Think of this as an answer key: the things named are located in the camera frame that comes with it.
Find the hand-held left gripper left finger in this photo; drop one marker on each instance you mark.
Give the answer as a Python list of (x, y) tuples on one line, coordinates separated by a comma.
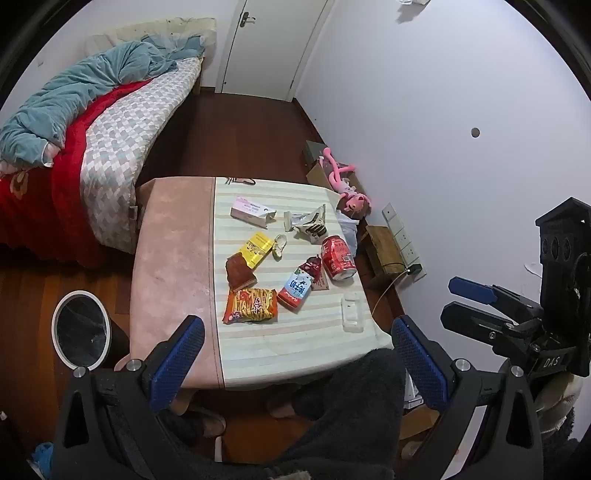
[(180, 360)]

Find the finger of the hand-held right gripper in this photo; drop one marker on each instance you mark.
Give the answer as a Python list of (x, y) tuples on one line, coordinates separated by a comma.
[(475, 290), (475, 323)]

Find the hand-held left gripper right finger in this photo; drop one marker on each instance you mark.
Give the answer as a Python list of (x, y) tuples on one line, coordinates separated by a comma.
[(422, 364)]

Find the orange fries snack packet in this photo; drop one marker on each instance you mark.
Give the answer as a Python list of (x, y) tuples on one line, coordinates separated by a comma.
[(251, 304)]

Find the white rimmed black trash bin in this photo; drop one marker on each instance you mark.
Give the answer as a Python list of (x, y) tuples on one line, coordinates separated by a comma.
[(81, 330)]

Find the yellow snack packet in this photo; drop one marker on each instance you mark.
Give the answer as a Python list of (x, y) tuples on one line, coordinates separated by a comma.
[(256, 249)]

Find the red soda can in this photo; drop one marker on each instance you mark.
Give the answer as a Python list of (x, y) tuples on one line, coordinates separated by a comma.
[(338, 258)]

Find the black white snack wrapper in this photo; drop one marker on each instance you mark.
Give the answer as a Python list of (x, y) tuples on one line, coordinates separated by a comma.
[(309, 224)]

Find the person's right forearm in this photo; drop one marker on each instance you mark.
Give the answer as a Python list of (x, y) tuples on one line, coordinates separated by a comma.
[(558, 397)]

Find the tan slipper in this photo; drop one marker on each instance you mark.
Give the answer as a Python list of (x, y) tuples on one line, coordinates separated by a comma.
[(279, 408), (207, 422)]

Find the clear plastic packaging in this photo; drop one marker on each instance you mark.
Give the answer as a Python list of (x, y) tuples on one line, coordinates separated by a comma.
[(352, 314)]

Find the person's leg dark trousers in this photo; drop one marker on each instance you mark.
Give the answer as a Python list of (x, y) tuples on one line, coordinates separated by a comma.
[(351, 415)]

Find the white power strip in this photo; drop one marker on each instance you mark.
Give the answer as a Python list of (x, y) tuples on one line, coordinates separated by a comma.
[(400, 235)]

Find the pink tablecloth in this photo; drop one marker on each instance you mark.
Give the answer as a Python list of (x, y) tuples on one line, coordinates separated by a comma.
[(175, 258)]

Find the brown snack wrapper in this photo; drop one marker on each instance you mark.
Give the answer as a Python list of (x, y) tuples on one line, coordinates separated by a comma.
[(240, 273)]

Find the striped cream tablecloth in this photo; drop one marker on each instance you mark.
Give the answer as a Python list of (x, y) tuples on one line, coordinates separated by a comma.
[(304, 341)]

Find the small brown card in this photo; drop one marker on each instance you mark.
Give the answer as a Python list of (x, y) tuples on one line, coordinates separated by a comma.
[(322, 281)]

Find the clear plastic bag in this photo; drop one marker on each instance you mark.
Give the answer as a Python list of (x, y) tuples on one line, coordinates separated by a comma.
[(348, 230)]

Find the small crumpled wrapper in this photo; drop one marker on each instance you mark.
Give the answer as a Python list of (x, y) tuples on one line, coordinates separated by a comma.
[(280, 247)]

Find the pink plush toy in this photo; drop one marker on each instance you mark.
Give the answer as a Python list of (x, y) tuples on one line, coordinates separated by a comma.
[(353, 201)]

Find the pink white carton box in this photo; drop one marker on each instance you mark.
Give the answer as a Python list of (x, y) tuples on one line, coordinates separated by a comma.
[(251, 211)]

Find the blue bag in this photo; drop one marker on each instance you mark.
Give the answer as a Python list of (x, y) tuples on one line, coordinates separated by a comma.
[(44, 454)]

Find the cardboard box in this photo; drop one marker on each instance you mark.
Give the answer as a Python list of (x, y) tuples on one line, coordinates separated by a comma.
[(318, 173)]

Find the red blanket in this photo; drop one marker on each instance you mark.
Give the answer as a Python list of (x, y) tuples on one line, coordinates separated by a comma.
[(60, 184)]

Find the teal blanket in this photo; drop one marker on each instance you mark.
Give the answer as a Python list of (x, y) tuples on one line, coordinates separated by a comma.
[(69, 97)]

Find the white door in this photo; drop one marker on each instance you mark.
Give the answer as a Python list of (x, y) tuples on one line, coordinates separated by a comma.
[(272, 46)]

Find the cream headboard cover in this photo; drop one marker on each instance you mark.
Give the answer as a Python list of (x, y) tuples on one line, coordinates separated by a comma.
[(184, 27)]

